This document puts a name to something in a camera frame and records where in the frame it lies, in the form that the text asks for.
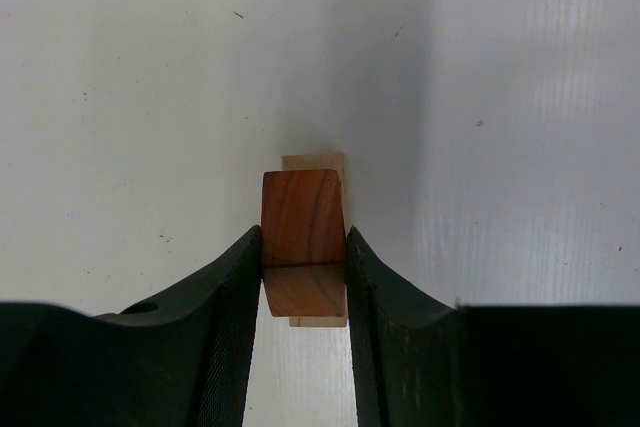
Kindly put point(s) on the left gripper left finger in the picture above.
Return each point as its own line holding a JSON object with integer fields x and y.
{"x": 180, "y": 357}

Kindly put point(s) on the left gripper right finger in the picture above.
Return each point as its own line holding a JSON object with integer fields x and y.
{"x": 419, "y": 362}

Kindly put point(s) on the brown triangular wood block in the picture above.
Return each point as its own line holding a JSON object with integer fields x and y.
{"x": 303, "y": 243}

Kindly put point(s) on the short rectangular wood block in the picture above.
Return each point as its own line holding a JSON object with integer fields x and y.
{"x": 331, "y": 161}

